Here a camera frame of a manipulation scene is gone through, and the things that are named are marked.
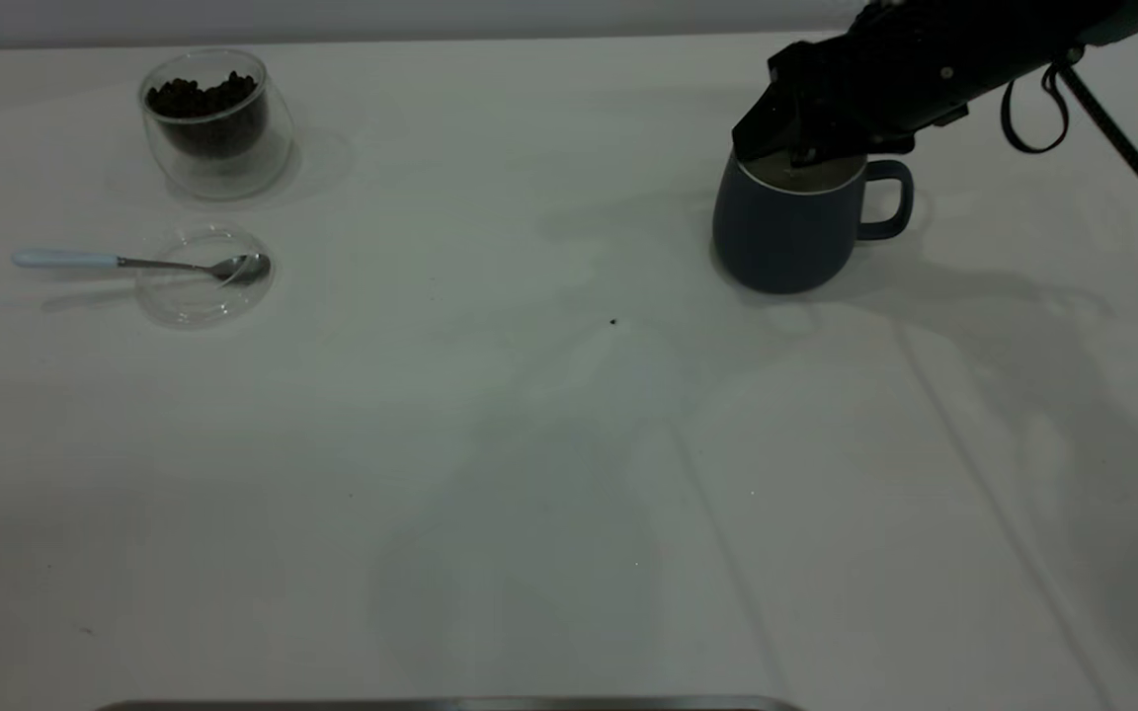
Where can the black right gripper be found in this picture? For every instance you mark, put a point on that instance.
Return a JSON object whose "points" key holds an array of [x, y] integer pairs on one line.
{"points": [[944, 59]]}

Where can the dark grey ceramic mug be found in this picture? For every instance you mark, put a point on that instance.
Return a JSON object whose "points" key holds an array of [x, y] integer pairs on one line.
{"points": [[776, 237]]}

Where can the coffee bean pile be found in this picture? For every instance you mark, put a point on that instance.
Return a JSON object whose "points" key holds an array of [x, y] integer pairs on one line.
{"points": [[203, 109]]}

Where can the small clear glass dish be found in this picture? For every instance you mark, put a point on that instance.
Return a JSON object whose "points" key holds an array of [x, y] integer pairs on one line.
{"points": [[184, 301]]}

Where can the double-wall glass cup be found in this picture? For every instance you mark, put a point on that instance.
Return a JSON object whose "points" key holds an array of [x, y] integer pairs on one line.
{"points": [[223, 173]]}

